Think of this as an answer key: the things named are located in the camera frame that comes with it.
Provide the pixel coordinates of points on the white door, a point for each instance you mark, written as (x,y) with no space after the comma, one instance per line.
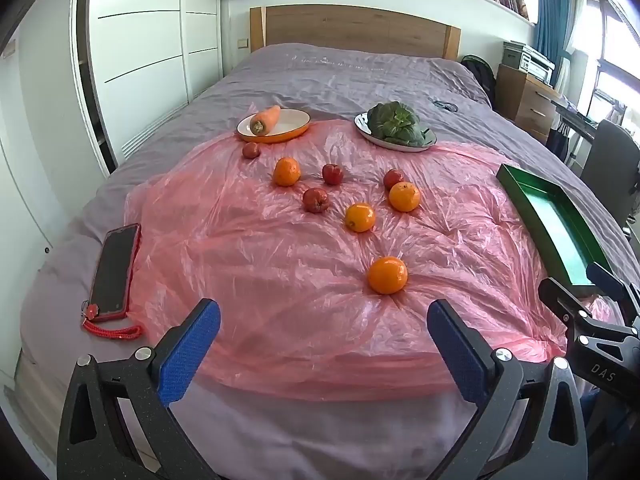
(20,260)

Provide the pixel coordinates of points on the green rectangular tray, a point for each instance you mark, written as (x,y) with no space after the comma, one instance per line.
(555,220)

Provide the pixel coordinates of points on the pink plastic sheet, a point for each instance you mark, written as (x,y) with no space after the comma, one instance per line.
(275,285)

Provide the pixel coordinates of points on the dark desk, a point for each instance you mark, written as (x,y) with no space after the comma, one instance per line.
(575,116)

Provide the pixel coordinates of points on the grey printer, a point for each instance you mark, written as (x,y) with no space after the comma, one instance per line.
(525,60)

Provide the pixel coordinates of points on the bok choy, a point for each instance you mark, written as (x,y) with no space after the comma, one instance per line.
(397,121)

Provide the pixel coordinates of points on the white wall switch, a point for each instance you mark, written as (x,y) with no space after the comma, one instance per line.
(10,50)

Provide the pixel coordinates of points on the grey office chair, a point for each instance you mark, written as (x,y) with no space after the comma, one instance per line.
(612,160)

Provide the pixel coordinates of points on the wooden dresser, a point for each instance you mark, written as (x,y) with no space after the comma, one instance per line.
(522,100)

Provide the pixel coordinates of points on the small red apple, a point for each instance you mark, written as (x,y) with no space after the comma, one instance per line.
(251,150)

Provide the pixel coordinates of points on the wooden headboard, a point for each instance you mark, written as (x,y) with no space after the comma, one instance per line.
(350,25)

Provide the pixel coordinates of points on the black backpack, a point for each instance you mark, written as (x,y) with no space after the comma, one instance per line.
(477,77)

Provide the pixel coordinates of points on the blue curtain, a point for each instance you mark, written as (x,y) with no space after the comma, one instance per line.
(550,15)

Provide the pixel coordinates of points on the orange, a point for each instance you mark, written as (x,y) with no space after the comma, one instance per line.
(286,172)
(405,197)
(360,217)
(388,275)

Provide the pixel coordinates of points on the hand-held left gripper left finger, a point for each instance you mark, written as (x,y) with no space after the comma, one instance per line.
(192,350)

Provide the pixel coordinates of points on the orange oval dish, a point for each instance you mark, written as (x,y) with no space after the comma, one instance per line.
(292,122)

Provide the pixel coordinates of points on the window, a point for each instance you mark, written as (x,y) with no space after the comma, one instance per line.
(612,50)

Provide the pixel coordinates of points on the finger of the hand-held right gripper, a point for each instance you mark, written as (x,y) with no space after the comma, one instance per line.
(562,300)
(607,280)

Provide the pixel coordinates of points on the carrot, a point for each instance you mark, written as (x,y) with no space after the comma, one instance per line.
(266,120)

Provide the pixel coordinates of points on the white round plate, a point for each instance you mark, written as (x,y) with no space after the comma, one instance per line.
(395,146)

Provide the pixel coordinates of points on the red smartphone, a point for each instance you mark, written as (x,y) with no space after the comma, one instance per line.
(115,272)

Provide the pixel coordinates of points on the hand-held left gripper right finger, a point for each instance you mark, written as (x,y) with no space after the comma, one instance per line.
(457,350)

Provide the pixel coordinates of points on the wall socket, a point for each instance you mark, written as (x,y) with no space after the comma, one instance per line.
(242,42)

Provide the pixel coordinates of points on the white wardrobe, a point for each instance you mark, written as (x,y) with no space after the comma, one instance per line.
(145,50)

